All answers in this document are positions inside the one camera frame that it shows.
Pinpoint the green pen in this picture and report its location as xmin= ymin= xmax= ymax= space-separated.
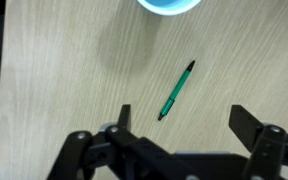
xmin=158 ymin=61 xmax=195 ymax=121

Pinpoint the light blue cup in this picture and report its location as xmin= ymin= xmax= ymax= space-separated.
xmin=136 ymin=0 xmax=202 ymax=16

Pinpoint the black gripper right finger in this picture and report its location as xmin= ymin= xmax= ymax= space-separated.
xmin=229 ymin=105 xmax=264 ymax=152

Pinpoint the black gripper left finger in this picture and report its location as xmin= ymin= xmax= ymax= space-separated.
xmin=117 ymin=104 xmax=131 ymax=130

